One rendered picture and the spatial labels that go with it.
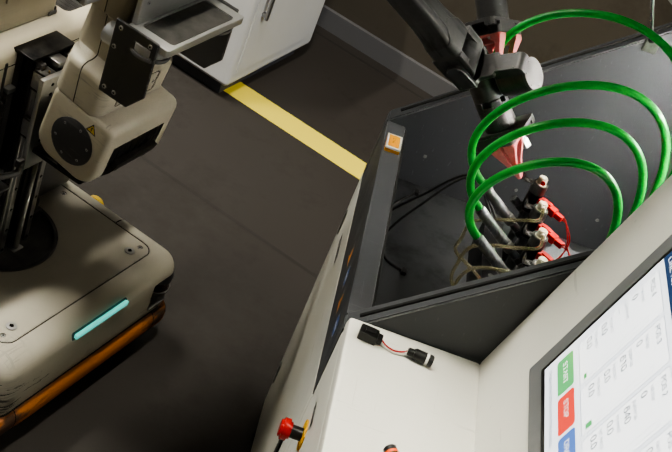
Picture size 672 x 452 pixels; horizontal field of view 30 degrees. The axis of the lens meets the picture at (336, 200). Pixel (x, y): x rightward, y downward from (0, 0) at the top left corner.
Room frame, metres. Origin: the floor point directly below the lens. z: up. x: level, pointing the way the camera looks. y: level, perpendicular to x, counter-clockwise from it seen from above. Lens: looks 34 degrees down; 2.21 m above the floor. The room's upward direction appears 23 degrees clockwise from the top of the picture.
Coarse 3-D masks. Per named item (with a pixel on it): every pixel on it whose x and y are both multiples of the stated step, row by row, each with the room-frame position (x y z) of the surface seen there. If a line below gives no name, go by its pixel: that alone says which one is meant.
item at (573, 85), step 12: (552, 84) 1.82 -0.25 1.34; (564, 84) 1.81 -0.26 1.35; (576, 84) 1.81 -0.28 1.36; (588, 84) 1.81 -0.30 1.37; (600, 84) 1.81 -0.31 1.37; (612, 84) 1.82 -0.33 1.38; (516, 96) 1.81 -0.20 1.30; (528, 96) 1.80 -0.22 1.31; (540, 96) 1.81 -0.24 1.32; (636, 96) 1.82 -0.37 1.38; (504, 108) 1.80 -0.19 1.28; (648, 108) 1.82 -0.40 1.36; (492, 120) 1.80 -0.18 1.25; (660, 120) 1.82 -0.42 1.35; (480, 132) 1.80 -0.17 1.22; (660, 132) 1.83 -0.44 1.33; (468, 144) 1.81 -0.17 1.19; (468, 156) 1.80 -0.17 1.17; (660, 168) 1.83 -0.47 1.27; (480, 180) 1.80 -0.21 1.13; (660, 180) 1.83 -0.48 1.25; (492, 192) 1.81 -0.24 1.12; (492, 204) 1.81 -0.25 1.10; (504, 204) 1.81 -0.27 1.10; (504, 216) 1.81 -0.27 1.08
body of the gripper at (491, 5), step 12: (480, 0) 2.07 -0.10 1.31; (492, 0) 2.06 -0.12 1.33; (504, 0) 2.08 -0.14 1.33; (480, 12) 2.06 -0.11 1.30; (492, 12) 2.05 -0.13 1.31; (504, 12) 2.06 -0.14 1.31; (468, 24) 2.03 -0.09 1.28; (480, 24) 2.04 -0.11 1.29; (492, 24) 2.02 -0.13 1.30; (516, 24) 2.08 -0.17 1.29
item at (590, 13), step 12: (552, 12) 2.01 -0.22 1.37; (564, 12) 2.00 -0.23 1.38; (576, 12) 2.00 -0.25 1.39; (588, 12) 1.99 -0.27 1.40; (600, 12) 1.99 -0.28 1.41; (528, 24) 2.02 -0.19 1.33; (624, 24) 1.97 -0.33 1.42; (636, 24) 1.97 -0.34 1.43; (648, 36) 1.96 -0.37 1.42; (660, 36) 1.96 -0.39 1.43
